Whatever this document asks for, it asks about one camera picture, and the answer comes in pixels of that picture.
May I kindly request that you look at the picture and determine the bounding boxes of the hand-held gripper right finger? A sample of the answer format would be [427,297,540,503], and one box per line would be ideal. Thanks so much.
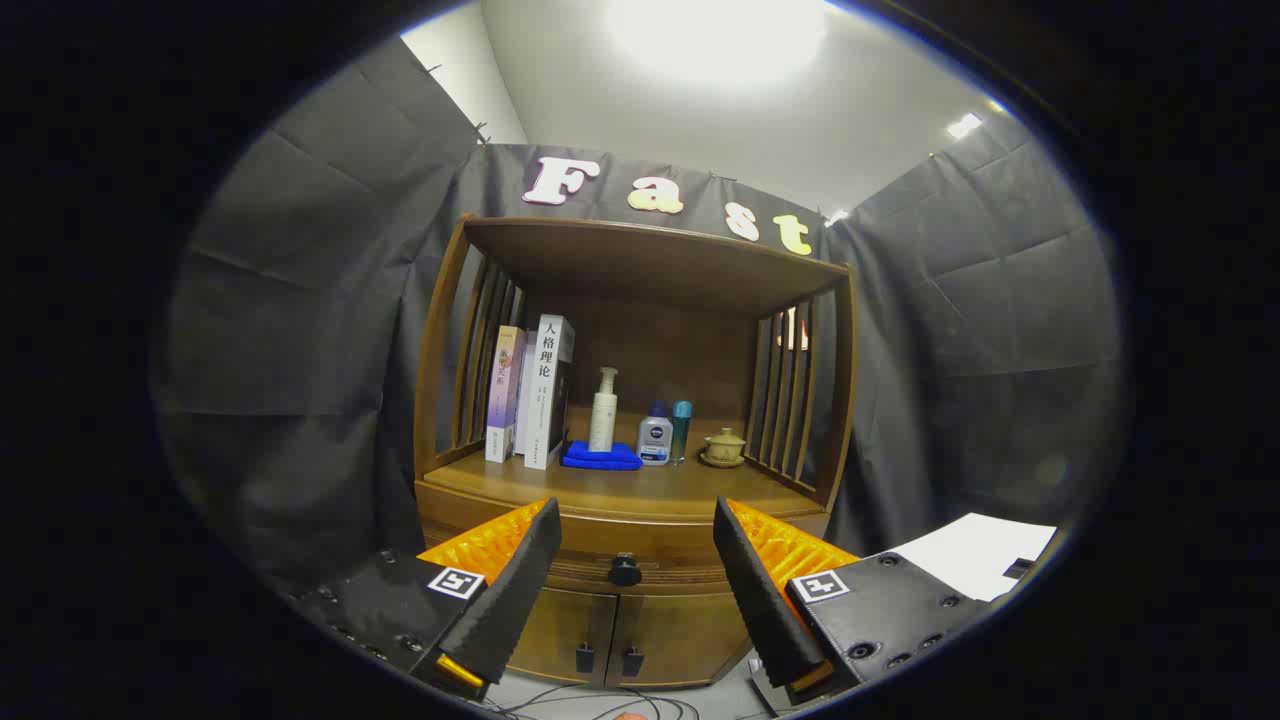
[712,496,991,706]

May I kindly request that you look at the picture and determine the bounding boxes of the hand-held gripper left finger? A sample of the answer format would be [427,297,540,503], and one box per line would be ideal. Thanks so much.
[295,497,563,703]

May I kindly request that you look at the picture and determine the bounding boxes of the wooden cabinet door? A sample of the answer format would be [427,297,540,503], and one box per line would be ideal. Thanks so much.
[508,588,619,688]
[612,590,753,691]

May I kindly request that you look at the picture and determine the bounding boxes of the wooden countertop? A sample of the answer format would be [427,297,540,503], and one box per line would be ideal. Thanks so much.
[420,440,829,526]

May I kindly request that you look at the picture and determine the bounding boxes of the brown wooden cabinet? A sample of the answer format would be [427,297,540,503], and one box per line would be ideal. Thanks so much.
[413,212,859,691]

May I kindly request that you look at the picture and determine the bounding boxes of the blue folded towel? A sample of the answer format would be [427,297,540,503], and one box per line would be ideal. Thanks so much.
[561,440,644,472]

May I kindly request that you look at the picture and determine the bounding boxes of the purple book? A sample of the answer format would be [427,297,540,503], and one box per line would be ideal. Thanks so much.
[485,325,528,463]

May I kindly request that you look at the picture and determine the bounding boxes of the thick white book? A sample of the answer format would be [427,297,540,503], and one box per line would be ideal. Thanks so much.
[522,314,577,471]

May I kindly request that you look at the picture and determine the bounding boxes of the white bottle with blue cap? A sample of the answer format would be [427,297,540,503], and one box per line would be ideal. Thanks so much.
[637,401,672,467]

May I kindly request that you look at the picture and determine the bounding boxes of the white pump bottle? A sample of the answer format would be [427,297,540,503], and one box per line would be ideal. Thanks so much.
[588,366,620,453]

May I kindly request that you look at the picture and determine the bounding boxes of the white appliance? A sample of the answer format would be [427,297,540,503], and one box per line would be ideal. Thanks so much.
[885,513,1059,603]

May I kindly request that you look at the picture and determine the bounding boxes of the tangled black cables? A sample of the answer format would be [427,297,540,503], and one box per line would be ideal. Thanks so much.
[480,683,701,720]

